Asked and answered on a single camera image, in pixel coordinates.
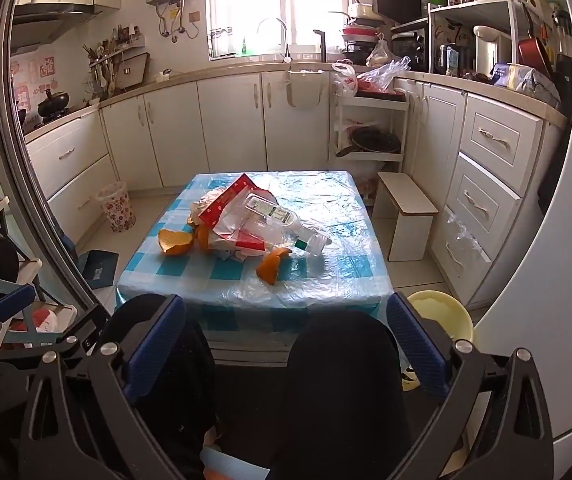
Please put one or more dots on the white refrigerator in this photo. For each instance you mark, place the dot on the white refrigerator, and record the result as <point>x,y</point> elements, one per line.
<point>566,260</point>

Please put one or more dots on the large round orange peel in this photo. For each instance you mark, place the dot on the large round orange peel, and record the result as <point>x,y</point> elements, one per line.
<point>175,245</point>

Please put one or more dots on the long orange peel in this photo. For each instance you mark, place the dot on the long orange peel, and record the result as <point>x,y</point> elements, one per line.
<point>270,270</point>

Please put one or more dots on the black faucet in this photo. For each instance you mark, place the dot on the black faucet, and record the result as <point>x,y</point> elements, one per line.
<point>321,47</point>

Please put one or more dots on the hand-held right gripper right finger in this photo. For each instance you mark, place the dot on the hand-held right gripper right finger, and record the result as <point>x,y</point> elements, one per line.
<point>418,347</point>

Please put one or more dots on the white plastic bag red print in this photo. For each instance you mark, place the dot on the white plastic bag red print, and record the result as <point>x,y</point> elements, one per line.
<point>346,82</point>

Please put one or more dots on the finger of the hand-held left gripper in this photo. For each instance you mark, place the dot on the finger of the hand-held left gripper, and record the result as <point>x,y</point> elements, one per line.
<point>13,302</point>

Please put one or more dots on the range hood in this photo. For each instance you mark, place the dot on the range hood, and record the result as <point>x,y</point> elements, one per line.
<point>50,20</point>

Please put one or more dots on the white paper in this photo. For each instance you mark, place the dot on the white paper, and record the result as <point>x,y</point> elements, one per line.
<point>200,207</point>

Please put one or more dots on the red and white slipper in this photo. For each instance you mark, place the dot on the red and white slipper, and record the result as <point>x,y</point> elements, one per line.
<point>43,322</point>

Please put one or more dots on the red frying pan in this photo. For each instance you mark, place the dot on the red frying pan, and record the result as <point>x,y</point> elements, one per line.
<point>533,52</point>

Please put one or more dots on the white shelf rack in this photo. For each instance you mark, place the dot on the white shelf rack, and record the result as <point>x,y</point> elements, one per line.
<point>373,156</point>

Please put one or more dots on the chrome faucet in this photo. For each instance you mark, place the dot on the chrome faucet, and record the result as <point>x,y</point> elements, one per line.
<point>284,40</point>

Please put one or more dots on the blue package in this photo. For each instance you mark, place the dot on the blue package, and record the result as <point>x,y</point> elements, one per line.
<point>516,77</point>

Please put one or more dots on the white thermos pot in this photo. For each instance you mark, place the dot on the white thermos pot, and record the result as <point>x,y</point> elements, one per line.
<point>486,47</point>

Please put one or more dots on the yellow plastic basin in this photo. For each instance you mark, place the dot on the yellow plastic basin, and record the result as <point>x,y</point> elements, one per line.
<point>441,315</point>

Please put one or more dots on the white countertop shelf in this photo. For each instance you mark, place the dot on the white countertop shelf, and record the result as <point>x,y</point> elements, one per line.
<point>466,7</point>

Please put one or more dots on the white hanging bag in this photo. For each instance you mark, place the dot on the white hanging bag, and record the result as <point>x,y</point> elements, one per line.
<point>311,104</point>

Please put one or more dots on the black pan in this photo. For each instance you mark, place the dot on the black pan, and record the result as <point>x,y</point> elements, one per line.
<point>373,141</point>

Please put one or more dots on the person's right leg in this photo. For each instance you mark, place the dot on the person's right leg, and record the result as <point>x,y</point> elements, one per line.
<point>346,390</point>

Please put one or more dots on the clear plastic bottle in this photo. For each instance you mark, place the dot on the clear plastic bottle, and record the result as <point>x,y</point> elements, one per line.
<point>271,212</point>

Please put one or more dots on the wall utensil rack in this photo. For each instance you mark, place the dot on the wall utensil rack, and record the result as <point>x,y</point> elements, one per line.
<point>125,67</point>

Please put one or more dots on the blue checked plastic tablecloth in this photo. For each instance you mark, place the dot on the blue checked plastic tablecloth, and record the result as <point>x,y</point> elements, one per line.
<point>316,265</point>

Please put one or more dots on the floral wastebasket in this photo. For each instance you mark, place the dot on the floral wastebasket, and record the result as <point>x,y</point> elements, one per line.
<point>118,210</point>

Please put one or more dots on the white wooden stool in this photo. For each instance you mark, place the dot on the white wooden stool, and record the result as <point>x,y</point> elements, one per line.
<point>408,230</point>

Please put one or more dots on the black toaster oven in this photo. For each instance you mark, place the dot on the black toaster oven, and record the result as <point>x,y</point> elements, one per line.
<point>408,47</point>

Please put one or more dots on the black microwave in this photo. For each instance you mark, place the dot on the black microwave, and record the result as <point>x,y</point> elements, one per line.
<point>396,2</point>

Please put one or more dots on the clear plastic bag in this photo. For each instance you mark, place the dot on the clear plastic bag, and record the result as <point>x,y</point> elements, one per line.
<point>381,77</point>

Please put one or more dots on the black cooking pot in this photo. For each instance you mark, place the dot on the black cooking pot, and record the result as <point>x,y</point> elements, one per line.
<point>53,105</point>

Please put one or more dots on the white red printed plastic bag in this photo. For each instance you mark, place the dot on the white red printed plastic bag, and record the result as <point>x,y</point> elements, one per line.
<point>225,235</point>

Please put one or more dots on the white kitchen base cabinets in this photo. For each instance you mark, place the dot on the white kitchen base cabinets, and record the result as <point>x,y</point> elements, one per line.
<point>231,125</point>

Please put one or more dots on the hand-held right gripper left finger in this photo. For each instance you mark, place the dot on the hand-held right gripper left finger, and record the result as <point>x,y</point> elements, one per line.
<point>155,342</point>

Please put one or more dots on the stack of pots and bowls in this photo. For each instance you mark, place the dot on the stack of pots and bowls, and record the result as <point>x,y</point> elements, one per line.
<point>358,35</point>

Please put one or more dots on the person's left leg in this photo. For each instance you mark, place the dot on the person's left leg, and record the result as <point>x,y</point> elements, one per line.
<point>165,390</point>

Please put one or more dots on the person's leg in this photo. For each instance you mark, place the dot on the person's leg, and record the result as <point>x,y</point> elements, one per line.
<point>346,390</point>
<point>165,390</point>

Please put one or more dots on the small orange peel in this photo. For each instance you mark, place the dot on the small orange peel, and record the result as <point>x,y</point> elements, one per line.
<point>203,237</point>

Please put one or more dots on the kitchen window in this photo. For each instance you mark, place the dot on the kitchen window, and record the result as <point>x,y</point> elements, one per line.
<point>276,5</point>

